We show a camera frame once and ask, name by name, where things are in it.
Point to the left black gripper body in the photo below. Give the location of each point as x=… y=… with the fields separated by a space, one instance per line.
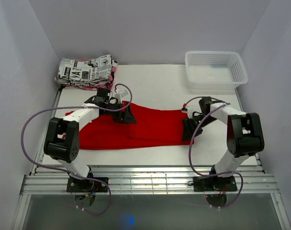
x=118 y=116

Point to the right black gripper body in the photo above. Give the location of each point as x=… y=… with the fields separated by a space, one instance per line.
x=192 y=122

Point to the red trousers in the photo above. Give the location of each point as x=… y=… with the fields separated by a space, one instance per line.
x=153 y=128

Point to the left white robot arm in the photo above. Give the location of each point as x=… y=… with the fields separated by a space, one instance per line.
x=62 y=138

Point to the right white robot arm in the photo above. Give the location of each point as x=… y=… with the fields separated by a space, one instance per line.
x=244 y=138

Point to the newspaper print folded trousers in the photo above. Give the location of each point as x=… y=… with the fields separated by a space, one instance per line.
x=85 y=70

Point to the white plastic basket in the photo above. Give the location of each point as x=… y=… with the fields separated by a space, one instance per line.
x=215 y=70

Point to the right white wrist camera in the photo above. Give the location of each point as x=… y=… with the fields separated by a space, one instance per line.
x=187 y=110

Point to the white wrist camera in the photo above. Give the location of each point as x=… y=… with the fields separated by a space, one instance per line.
x=187 y=110
x=120 y=95

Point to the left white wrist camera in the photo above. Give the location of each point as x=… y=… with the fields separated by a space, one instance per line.
x=120 y=95

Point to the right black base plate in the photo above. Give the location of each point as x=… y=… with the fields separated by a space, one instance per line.
x=211 y=184

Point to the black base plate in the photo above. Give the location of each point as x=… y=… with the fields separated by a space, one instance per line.
x=211 y=184
x=85 y=186

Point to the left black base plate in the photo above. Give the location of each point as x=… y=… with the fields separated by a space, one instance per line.
x=85 y=186

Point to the aluminium frame rail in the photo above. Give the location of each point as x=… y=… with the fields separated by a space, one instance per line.
x=155 y=170

